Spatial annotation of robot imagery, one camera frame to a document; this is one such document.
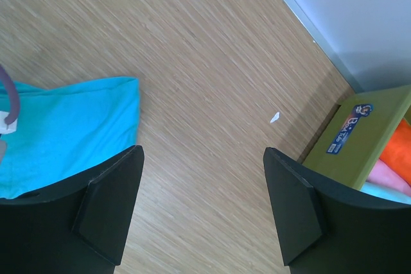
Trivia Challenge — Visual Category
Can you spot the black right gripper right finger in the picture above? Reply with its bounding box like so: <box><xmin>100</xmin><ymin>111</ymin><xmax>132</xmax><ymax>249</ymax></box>
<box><xmin>263</xmin><ymin>148</ymin><xmax>410</xmax><ymax>273</ymax></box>

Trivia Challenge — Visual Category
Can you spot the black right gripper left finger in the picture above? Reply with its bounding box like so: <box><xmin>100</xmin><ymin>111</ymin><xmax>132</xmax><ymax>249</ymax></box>
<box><xmin>1</xmin><ymin>146</ymin><xmax>144</xmax><ymax>273</ymax></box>

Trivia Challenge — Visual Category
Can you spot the blue t shirt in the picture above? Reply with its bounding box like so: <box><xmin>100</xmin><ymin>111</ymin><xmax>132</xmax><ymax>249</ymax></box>
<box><xmin>1</xmin><ymin>77</ymin><xmax>140</xmax><ymax>199</ymax></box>

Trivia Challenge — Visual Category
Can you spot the pink folded t shirt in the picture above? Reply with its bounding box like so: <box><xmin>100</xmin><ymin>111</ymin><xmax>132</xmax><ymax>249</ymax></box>
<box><xmin>367</xmin><ymin>159</ymin><xmax>410</xmax><ymax>196</ymax></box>

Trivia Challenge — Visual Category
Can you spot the blue tub label sticker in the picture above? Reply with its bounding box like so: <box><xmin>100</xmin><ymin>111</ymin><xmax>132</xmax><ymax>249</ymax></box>
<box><xmin>326</xmin><ymin>104</ymin><xmax>374</xmax><ymax>155</ymax></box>

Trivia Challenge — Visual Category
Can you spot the olive green plastic tub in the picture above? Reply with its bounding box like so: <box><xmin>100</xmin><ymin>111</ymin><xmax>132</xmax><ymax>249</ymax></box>
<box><xmin>302</xmin><ymin>85</ymin><xmax>410</xmax><ymax>190</ymax></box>

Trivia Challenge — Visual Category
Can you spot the orange folded t shirt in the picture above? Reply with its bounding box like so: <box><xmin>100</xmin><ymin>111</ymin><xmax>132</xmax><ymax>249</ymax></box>
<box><xmin>380</xmin><ymin>119</ymin><xmax>411</xmax><ymax>185</ymax></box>

